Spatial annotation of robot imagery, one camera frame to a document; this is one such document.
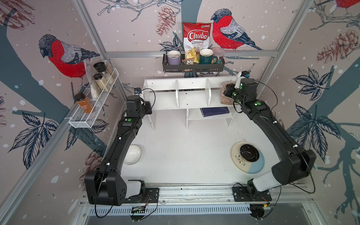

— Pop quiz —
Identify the white wooden bookshelf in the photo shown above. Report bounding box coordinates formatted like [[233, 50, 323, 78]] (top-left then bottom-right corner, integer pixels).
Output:
[[142, 76, 238, 129]]

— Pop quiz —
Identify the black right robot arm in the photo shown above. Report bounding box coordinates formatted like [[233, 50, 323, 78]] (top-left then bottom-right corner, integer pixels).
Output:
[[224, 78, 316, 194]]

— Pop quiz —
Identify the beige striped knitted cloth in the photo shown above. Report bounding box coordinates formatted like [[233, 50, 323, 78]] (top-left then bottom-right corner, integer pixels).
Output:
[[220, 81, 235, 106]]

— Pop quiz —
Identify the white wire wall rack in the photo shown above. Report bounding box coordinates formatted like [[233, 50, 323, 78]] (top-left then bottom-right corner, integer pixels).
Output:
[[69, 68, 119, 128]]

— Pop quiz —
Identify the black bowl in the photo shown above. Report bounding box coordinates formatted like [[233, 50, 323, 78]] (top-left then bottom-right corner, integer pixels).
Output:
[[240, 144, 260, 163]]

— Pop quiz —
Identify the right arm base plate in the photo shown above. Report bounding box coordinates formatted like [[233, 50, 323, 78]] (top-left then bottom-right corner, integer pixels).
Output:
[[232, 186, 272, 202]]

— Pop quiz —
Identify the yellow snack packet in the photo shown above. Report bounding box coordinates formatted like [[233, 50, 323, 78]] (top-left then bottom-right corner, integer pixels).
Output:
[[185, 47, 199, 63]]

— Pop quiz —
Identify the red Chuba chips bag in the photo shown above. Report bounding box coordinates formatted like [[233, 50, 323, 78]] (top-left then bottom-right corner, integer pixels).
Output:
[[183, 22, 212, 52]]

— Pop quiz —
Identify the green mug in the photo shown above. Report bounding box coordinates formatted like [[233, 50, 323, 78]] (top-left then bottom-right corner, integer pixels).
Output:
[[199, 49, 218, 64]]

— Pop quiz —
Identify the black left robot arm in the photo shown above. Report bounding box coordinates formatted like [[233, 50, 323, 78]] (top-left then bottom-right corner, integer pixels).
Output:
[[84, 95, 152, 206]]

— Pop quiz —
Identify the lavender mug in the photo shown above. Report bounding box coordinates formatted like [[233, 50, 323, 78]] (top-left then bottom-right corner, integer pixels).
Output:
[[166, 50, 182, 65]]

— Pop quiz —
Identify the orange spice jar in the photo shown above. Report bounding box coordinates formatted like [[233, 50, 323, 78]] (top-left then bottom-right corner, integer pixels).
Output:
[[74, 93, 93, 113]]

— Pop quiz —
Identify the pink lidded jar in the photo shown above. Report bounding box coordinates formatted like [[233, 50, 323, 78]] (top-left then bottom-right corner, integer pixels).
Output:
[[212, 47, 225, 64]]

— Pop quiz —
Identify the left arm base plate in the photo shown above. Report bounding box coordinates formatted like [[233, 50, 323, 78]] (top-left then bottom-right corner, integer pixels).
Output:
[[124, 187, 160, 204]]

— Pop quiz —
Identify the white ceramic bowl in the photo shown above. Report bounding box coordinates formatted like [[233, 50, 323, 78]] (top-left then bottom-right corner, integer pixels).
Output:
[[124, 145, 142, 165]]

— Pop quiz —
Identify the dark blue book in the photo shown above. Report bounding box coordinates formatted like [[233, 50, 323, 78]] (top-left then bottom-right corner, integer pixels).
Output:
[[200, 107, 230, 117]]

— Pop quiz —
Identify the black lid spice jar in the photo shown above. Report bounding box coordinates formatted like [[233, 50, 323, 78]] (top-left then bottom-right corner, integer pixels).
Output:
[[93, 73, 110, 92], [93, 61, 114, 84]]

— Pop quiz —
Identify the black wall shelf basket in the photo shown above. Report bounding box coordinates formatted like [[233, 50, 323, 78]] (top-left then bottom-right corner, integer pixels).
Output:
[[162, 54, 225, 73]]

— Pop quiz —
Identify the cream and blue plate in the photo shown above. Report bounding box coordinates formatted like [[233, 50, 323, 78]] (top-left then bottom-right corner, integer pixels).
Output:
[[230, 141, 265, 174]]

